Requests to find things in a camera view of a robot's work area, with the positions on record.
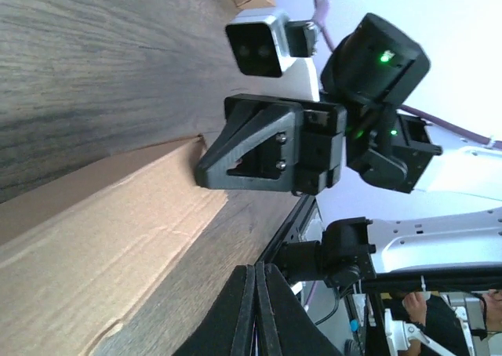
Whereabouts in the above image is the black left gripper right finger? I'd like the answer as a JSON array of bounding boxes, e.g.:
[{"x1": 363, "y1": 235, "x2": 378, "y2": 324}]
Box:
[{"x1": 255, "y1": 262, "x2": 342, "y2": 355}]

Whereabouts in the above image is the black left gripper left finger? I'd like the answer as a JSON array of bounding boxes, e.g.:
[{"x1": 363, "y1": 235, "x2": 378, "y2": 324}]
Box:
[{"x1": 174, "y1": 265, "x2": 256, "y2": 355}]

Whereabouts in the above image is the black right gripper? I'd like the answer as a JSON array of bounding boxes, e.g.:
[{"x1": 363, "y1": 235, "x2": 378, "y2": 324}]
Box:
[{"x1": 195, "y1": 94, "x2": 347, "y2": 195}]

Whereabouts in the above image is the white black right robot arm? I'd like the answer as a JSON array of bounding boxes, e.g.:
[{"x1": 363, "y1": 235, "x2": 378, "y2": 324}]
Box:
[{"x1": 195, "y1": 13, "x2": 501, "y2": 292}]

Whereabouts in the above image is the person in dark shirt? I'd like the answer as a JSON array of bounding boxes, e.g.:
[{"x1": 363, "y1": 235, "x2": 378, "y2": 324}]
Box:
[{"x1": 383, "y1": 289, "x2": 501, "y2": 355}]

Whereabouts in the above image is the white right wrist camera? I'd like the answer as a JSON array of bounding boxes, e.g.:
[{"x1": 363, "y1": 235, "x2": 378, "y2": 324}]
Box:
[{"x1": 225, "y1": 7, "x2": 319, "y2": 101}]

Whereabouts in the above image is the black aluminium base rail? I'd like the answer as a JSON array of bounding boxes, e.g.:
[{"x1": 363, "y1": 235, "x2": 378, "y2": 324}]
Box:
[{"x1": 256, "y1": 194, "x2": 317, "y2": 263}]

